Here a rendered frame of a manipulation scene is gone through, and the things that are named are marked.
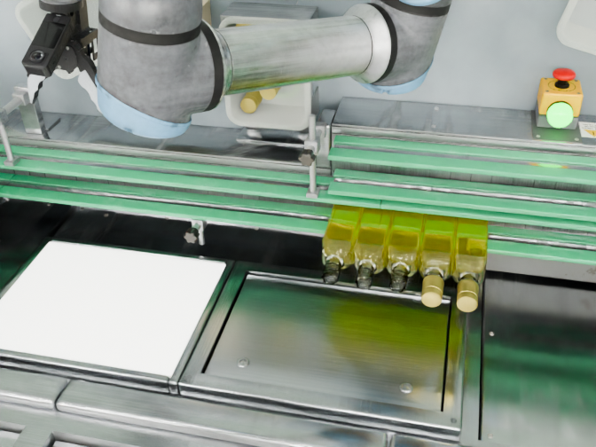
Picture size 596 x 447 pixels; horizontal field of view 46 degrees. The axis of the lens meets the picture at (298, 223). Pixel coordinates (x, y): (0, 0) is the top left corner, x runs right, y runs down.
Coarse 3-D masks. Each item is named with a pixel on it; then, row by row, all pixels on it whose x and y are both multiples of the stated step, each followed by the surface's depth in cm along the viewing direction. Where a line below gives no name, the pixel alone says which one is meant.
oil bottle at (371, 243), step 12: (372, 216) 132; (384, 216) 132; (360, 228) 129; (372, 228) 129; (384, 228) 129; (360, 240) 126; (372, 240) 126; (384, 240) 126; (360, 252) 124; (372, 252) 124; (384, 252) 124; (384, 264) 126
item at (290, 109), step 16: (240, 16) 131; (224, 96) 140; (240, 96) 145; (288, 96) 145; (304, 96) 136; (240, 112) 145; (256, 112) 145; (272, 112) 145; (288, 112) 144; (304, 112) 144; (272, 128) 142; (288, 128) 141; (304, 128) 140
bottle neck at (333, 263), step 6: (330, 258) 124; (336, 258) 124; (330, 264) 122; (336, 264) 123; (324, 270) 122; (330, 270) 121; (336, 270) 122; (324, 276) 122; (330, 276) 124; (336, 276) 121; (324, 282) 122; (330, 282) 122; (336, 282) 122
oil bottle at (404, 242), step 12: (396, 216) 131; (408, 216) 131; (420, 216) 131; (396, 228) 128; (408, 228) 128; (420, 228) 128; (396, 240) 125; (408, 240) 125; (420, 240) 126; (396, 252) 123; (408, 252) 123; (408, 264) 122; (408, 276) 124
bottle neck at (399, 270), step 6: (396, 264) 122; (402, 264) 122; (396, 270) 121; (402, 270) 121; (408, 270) 122; (390, 276) 121; (396, 276) 119; (402, 276) 119; (390, 282) 119; (396, 282) 122; (402, 282) 118; (390, 288) 120; (396, 288) 120; (402, 288) 120
